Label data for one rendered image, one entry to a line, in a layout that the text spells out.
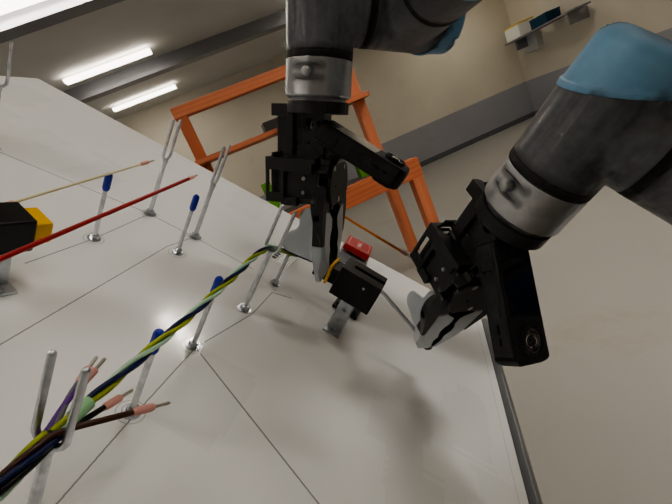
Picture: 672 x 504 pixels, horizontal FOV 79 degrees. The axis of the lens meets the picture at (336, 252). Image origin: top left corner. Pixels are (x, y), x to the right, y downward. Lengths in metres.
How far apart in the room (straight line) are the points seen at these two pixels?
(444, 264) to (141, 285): 0.32
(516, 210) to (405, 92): 10.22
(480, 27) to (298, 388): 11.52
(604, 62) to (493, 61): 11.45
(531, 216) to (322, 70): 0.26
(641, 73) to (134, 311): 0.45
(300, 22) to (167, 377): 0.37
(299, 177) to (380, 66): 10.02
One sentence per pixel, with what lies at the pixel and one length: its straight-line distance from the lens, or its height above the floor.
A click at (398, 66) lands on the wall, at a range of 10.63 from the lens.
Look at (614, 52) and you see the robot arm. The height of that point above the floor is 1.27.
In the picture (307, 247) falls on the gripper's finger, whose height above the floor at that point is 1.19.
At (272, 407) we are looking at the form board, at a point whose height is 1.09.
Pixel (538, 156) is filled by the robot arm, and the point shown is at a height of 1.22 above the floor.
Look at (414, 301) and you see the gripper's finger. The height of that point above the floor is 1.08.
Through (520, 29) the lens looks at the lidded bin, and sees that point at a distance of 11.17.
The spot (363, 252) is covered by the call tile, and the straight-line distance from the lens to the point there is 0.73.
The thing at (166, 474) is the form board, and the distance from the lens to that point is 0.35.
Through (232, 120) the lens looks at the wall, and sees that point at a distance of 9.71.
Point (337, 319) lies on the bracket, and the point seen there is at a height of 1.07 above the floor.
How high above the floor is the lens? 1.28
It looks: 14 degrees down
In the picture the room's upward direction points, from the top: 23 degrees counter-clockwise
